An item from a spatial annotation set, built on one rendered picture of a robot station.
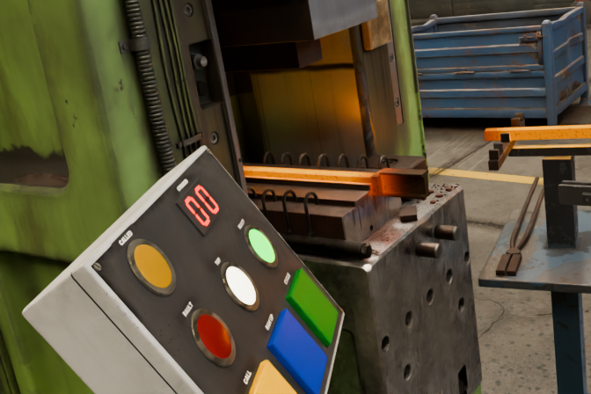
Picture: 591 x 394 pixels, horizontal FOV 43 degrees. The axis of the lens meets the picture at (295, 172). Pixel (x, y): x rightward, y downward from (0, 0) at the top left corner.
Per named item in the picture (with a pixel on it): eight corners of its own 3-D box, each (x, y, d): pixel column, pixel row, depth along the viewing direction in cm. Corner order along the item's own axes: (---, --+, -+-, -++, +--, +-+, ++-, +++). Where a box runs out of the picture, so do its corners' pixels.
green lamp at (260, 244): (286, 256, 87) (280, 222, 86) (262, 273, 84) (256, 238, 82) (266, 253, 89) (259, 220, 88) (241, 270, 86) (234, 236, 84)
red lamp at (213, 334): (246, 347, 69) (238, 306, 67) (214, 375, 65) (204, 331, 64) (222, 341, 70) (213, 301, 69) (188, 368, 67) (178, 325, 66)
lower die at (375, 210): (402, 208, 138) (397, 165, 136) (346, 253, 123) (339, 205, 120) (231, 194, 163) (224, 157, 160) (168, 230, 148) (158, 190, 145)
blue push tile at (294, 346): (329, 356, 81) (286, 306, 80) (319, 398, 74) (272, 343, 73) (316, 364, 82) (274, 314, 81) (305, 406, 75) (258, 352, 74)
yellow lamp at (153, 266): (187, 279, 67) (178, 236, 66) (150, 302, 64) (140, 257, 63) (163, 274, 69) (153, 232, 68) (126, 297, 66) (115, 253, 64)
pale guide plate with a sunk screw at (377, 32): (392, 40, 157) (383, -41, 152) (372, 49, 150) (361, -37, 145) (383, 41, 158) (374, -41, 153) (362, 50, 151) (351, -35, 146)
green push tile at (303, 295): (340, 312, 91) (301, 266, 90) (332, 344, 84) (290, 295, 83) (328, 319, 92) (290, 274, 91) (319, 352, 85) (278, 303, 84)
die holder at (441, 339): (483, 380, 158) (463, 184, 145) (401, 497, 130) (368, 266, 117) (275, 334, 191) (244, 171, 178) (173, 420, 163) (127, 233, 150)
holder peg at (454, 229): (461, 237, 136) (459, 223, 135) (455, 243, 134) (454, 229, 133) (441, 235, 138) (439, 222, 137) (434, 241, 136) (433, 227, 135)
